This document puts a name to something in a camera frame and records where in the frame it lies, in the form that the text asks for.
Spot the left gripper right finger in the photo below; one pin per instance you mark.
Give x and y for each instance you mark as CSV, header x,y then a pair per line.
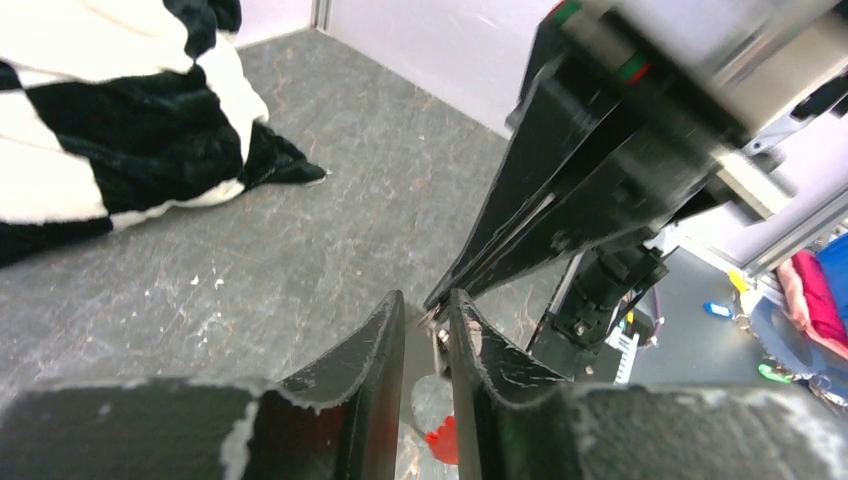
x,y
518,419

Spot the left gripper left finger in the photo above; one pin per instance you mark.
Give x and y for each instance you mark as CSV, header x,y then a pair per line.
x,y
336,418

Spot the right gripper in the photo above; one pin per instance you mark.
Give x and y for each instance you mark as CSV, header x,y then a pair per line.
x,y
567,184

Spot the red key tag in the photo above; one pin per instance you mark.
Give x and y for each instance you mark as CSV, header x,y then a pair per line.
x,y
443,442

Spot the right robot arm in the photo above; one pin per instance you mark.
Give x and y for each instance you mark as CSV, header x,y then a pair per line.
x,y
603,283

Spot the yellow key tag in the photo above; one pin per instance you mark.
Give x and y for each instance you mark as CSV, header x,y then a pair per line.
x,y
738,281

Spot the blue key tag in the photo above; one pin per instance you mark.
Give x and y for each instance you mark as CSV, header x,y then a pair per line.
x,y
719,310

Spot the blue plastic crate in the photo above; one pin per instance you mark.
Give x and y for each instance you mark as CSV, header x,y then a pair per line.
x,y
833,261

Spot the pink folded cloth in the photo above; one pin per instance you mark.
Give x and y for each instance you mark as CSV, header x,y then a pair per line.
x,y
811,305

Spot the green spare key tag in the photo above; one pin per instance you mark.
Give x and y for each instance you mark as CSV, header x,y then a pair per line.
x,y
775,373

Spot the spare metal key holder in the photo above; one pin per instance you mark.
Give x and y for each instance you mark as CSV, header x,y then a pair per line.
x,y
822,371

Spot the black white checkered pillow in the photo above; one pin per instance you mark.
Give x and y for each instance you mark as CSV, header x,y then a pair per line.
x,y
114,112

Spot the white slotted cable duct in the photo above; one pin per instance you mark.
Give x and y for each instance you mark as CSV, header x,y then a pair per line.
x,y
625,347

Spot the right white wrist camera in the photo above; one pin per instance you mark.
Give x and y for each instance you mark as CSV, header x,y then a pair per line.
x,y
777,64

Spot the aluminium frame rail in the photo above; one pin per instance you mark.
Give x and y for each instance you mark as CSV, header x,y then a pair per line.
x,y
824,219

